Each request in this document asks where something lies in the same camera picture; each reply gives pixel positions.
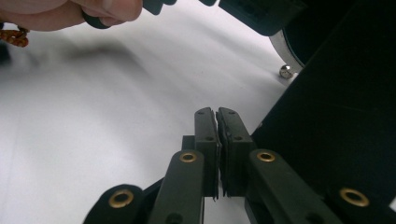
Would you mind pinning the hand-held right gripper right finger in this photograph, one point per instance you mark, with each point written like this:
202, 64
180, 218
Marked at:
236, 146

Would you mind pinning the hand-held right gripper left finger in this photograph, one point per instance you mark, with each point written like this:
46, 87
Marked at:
207, 146

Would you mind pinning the black cloth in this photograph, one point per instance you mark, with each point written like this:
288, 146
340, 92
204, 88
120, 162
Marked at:
330, 124

